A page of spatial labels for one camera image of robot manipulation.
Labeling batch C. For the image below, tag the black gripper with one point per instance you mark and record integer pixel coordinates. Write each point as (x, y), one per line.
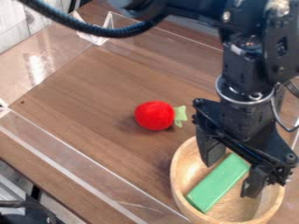
(244, 126)

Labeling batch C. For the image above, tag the green rectangular block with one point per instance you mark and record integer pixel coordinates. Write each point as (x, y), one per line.
(208, 193)

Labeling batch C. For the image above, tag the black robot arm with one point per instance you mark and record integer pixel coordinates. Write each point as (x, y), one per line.
(258, 32)

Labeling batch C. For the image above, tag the brown wooden bowl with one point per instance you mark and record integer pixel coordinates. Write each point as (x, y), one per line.
(233, 209)

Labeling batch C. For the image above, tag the red plush tomato toy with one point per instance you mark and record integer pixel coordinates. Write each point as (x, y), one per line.
(158, 115)

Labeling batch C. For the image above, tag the clear acrylic front wall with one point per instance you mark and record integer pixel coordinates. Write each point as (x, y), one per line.
(94, 192)

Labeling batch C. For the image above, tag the black clamp with cable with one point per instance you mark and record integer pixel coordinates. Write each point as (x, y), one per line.
(26, 211)

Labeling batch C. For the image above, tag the clear acrylic corner bracket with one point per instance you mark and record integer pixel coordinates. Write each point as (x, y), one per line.
(94, 33)

